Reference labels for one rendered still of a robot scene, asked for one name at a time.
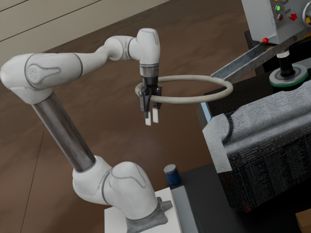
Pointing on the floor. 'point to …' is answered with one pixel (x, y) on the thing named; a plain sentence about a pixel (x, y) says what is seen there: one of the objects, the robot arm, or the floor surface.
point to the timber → (304, 220)
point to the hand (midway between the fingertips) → (151, 117)
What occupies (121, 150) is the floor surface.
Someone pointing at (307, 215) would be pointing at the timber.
